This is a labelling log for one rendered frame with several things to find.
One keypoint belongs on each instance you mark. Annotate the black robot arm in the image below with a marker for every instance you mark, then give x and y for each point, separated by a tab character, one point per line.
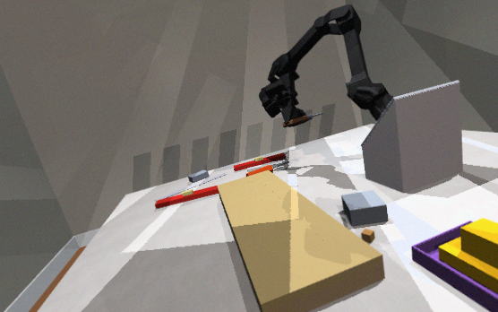
361	90

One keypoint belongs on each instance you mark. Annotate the small orange cube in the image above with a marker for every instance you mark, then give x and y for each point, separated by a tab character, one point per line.
368	236

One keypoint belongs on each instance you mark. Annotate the orange-handled screwdriver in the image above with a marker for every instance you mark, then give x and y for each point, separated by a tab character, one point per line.
269	167

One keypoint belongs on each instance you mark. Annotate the purple shallow tray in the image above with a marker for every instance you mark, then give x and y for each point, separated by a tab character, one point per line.
426	253

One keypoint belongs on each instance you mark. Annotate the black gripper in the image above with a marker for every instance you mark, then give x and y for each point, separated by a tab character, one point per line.
286	100

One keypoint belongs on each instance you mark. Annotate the tan wooden floor panel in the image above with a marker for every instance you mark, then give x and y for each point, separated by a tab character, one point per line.
296	256

